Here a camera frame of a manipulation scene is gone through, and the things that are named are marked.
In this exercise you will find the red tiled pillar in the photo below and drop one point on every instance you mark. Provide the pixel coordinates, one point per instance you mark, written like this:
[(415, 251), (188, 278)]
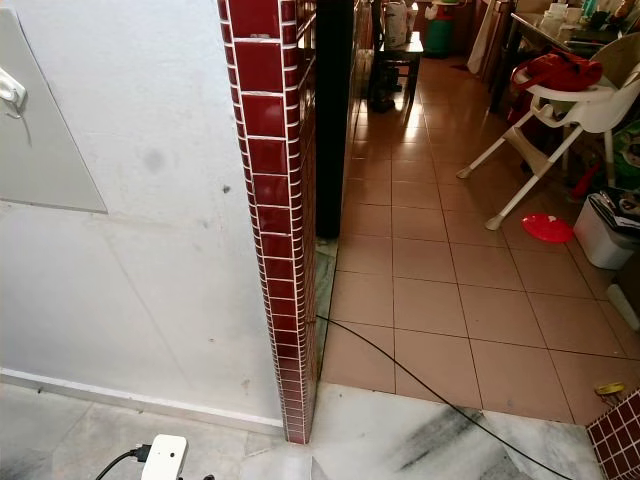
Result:
[(268, 200)]

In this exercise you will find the black stool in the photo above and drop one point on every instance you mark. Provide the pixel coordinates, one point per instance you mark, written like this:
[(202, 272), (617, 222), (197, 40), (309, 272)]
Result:
[(395, 62)]

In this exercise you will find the green container red lid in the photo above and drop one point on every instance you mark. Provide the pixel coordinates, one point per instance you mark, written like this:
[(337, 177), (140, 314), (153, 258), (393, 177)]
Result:
[(438, 32)]

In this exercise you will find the red plate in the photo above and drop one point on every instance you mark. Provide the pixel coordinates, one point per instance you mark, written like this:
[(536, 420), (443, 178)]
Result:
[(547, 228)]

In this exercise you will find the red bag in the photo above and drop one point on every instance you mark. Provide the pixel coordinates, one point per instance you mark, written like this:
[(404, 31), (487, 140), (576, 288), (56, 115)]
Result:
[(555, 72)]

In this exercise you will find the white high chair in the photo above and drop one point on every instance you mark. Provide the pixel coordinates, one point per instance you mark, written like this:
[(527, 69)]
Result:
[(575, 105)]

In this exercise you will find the white plastic bin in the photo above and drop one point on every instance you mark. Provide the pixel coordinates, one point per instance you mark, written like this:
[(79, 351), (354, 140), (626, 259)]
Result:
[(605, 235)]

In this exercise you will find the small yellow lid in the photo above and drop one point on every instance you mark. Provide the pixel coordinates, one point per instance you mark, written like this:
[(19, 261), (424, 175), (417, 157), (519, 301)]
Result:
[(609, 389)]

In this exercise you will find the grey wall board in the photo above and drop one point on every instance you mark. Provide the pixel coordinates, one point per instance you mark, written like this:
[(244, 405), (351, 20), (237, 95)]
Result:
[(50, 160)]

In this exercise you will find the white wall hook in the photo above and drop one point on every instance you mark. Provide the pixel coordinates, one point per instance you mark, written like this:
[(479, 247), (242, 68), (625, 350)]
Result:
[(12, 92)]

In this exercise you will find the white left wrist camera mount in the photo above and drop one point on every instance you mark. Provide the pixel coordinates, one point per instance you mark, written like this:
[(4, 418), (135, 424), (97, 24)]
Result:
[(166, 458)]

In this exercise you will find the black door frame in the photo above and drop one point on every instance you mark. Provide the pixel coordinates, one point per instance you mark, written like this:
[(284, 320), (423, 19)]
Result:
[(334, 120)]

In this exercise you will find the red tiled low wall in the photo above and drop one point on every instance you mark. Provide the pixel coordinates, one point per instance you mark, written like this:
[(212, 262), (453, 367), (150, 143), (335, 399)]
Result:
[(618, 440)]

